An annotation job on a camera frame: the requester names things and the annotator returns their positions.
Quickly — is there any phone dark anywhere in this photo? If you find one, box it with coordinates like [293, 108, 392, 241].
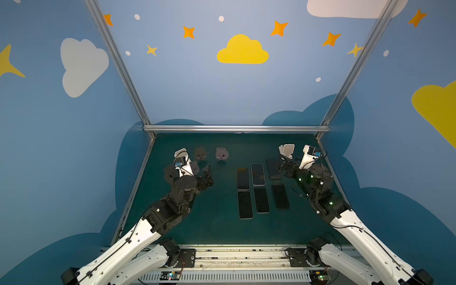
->
[237, 191, 254, 219]
[271, 184, 290, 210]
[254, 187, 270, 214]

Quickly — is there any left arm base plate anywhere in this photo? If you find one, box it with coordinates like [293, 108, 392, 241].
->
[165, 248, 196, 268]

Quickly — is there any back horizontal aluminium bar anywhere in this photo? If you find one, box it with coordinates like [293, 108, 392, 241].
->
[143, 124, 330, 133]

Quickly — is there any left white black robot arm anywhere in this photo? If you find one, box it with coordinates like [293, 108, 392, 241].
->
[61, 165, 214, 285]

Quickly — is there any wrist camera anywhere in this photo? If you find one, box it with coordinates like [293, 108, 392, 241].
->
[299, 145, 322, 170]
[173, 156, 194, 178]

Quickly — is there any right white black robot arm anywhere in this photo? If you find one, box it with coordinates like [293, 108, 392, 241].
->
[279, 155, 434, 285]

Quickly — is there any phone silver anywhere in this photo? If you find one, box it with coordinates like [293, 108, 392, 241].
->
[251, 163, 266, 186]

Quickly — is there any aluminium mounting rail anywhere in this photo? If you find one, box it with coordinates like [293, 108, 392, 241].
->
[87, 244, 396, 285]

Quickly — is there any left green circuit board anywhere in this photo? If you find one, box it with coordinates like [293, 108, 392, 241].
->
[159, 271, 182, 281]

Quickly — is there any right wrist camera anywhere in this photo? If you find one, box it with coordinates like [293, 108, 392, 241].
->
[299, 145, 322, 170]

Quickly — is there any right aluminium frame post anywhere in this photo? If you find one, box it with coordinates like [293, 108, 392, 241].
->
[321, 0, 399, 128]

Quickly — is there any aluminium frame post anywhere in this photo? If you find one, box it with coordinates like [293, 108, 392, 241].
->
[321, 0, 399, 128]
[84, 0, 150, 125]

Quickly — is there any green circuit board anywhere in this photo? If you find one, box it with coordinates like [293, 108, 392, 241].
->
[159, 271, 182, 281]
[309, 271, 331, 285]

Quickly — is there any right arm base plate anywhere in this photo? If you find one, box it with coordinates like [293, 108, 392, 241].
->
[285, 248, 331, 268]

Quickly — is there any left aluminium frame post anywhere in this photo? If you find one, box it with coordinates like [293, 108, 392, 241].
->
[84, 0, 150, 125]

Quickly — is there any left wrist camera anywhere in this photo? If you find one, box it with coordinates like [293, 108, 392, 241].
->
[173, 156, 194, 178]

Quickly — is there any phone purple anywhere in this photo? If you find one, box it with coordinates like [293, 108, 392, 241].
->
[236, 167, 250, 191]

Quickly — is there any round stand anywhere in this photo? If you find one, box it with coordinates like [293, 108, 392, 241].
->
[216, 147, 229, 161]
[194, 147, 207, 161]
[190, 161, 200, 176]

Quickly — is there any phone white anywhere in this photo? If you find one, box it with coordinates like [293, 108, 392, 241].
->
[266, 158, 281, 181]

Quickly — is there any white stand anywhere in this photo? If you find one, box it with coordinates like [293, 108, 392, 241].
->
[279, 144, 295, 159]
[174, 148, 189, 160]

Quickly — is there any right green circuit board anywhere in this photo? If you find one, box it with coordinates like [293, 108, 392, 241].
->
[309, 271, 331, 285]

